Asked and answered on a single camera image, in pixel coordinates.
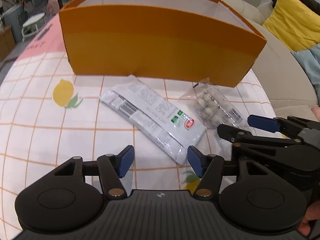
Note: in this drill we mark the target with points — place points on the yellow cushion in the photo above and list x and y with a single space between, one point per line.
292 25

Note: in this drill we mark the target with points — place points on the white round stool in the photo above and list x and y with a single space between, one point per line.
32 21

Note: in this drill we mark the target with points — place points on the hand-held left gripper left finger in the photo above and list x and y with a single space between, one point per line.
126 160

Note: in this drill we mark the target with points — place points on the orange cardboard box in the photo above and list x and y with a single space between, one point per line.
162 50

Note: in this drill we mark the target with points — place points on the clear packet of white candies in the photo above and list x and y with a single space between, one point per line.
212 105

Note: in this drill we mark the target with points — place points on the checked lemon print tablecloth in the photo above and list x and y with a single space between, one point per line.
37 130

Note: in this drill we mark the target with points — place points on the white snack packet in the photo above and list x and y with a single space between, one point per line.
155 115

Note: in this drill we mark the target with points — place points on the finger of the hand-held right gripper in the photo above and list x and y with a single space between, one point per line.
250 137
262 123

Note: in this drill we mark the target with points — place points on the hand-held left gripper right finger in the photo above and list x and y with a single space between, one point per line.
195 160

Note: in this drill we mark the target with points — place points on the beige sofa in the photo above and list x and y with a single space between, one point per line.
275 67

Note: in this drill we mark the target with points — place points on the light blue cushion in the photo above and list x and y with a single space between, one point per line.
310 65

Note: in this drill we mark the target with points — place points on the person's knee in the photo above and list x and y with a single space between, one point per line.
316 113

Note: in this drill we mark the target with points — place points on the person's right hand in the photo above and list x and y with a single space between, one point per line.
308 220

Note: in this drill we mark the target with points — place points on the potted plant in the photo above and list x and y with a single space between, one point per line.
22 15

